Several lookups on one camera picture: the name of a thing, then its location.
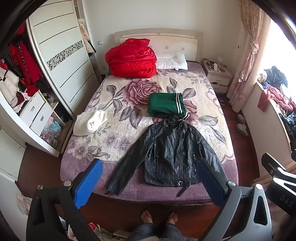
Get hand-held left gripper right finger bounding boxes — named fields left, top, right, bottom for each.
left=196, top=158, right=273, bottom=241

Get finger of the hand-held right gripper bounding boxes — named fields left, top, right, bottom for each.
left=261, top=153, right=296, bottom=181

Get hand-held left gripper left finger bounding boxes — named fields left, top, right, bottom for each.
left=26, top=159, right=103, bottom=241

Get black leather jacket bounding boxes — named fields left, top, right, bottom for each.
left=105, top=116, right=228, bottom=198

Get pastel clothes in wardrobe shelf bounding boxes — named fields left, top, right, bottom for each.
left=40, top=115, right=62, bottom=144

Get pile of clothes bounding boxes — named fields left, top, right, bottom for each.
left=257, top=66, right=296, bottom=150

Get white desk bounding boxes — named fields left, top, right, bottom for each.
left=240, top=81, right=296, bottom=173

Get person's right foot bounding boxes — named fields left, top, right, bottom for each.
left=165, top=212, right=179, bottom=226

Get person's foot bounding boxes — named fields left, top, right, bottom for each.
left=165, top=212, right=179, bottom=226
left=141, top=210, right=154, bottom=224

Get floor clutter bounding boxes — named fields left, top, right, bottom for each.
left=60, top=217, right=130, bottom=241

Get white fluffy garment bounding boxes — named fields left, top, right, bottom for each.
left=73, top=110, right=109, bottom=136

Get person's right leg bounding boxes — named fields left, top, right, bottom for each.
left=159, top=223, right=184, bottom=241

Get pink bag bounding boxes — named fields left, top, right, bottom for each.
left=17, top=194, right=32, bottom=216

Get person's left foot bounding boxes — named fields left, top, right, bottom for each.
left=141, top=210, right=154, bottom=224

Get floral bed blanket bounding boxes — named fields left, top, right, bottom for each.
left=60, top=61, right=238, bottom=205

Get white wardrobe drawers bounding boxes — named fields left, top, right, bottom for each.
left=20, top=93, right=56, bottom=131

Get white wardrobe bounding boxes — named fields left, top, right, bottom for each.
left=0, top=0, right=100, bottom=181

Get folded green striped jacket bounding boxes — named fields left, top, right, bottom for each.
left=147, top=93, right=190, bottom=120

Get white nightstand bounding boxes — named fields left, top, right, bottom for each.
left=203, top=58, right=233, bottom=94

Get pink curtain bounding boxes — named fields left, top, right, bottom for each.
left=228, top=0, right=271, bottom=113

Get white fur coat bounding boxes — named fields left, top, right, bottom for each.
left=0, top=67, right=20, bottom=107

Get white pillow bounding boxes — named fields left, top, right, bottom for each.
left=156, top=51, right=189, bottom=70

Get white wardrobe sliding door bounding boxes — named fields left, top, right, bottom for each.
left=26, top=0, right=100, bottom=117

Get red quilt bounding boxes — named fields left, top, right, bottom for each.
left=105, top=38, right=158, bottom=78

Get hanging red coats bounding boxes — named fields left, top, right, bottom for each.
left=9, top=23, right=45, bottom=96

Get hanging beige coat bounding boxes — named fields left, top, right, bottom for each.
left=78, top=19, right=96, bottom=55

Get white bed headboard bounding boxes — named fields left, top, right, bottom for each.
left=115, top=28, right=203, bottom=62

